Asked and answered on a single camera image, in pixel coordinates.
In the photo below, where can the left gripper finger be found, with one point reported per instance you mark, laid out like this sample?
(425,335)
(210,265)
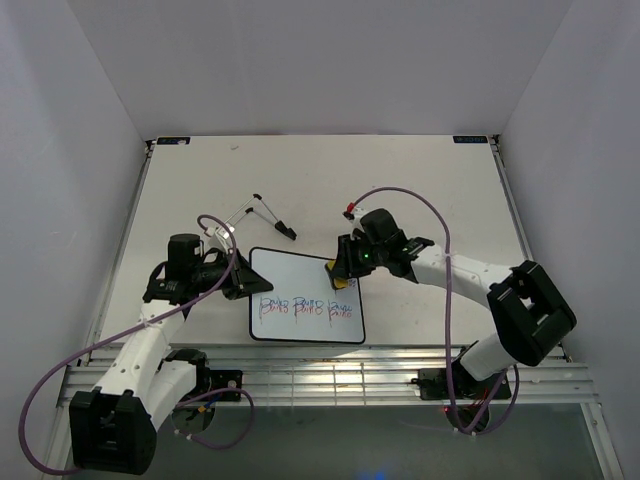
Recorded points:
(236,288)
(242,271)

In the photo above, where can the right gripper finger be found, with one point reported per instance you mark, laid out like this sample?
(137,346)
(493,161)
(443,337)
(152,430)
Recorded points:
(348,248)
(337,269)

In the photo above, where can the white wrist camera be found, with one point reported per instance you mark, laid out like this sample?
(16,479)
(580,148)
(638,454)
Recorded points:
(354,214)
(219,237)

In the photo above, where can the blue table label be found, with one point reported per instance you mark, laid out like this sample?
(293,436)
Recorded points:
(178,141)
(470,139)

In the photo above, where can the right blue table label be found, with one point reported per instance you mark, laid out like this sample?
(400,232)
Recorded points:
(470,139)

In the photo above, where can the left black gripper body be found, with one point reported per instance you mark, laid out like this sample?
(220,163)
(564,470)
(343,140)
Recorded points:
(209,274)

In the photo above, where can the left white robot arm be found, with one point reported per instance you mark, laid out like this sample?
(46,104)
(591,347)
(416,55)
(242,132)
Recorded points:
(114,425)

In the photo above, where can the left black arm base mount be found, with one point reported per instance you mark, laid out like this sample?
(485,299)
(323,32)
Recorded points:
(224,383)

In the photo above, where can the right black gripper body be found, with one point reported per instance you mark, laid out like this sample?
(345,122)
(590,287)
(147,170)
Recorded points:
(371,255)

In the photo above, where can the aluminium table frame rail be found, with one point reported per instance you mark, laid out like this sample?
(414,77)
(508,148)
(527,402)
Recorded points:
(433,187)

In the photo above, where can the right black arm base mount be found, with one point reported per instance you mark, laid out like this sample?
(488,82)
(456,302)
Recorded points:
(433,385)

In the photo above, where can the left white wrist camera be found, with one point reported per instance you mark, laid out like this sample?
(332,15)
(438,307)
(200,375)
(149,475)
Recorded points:
(219,237)

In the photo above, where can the left blue table label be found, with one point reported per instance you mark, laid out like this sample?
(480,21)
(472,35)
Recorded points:
(178,141)

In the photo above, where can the metal wire whiteboard stand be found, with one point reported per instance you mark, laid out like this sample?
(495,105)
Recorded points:
(257,206)

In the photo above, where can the yellow black whiteboard eraser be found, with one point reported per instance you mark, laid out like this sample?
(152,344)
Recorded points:
(338,286)

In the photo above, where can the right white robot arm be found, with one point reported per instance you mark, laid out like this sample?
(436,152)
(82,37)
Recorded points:
(530,315)

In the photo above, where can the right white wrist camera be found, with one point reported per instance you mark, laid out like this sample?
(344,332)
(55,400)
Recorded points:
(354,214)

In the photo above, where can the small black-framed whiteboard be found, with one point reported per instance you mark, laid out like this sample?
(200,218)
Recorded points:
(302,306)

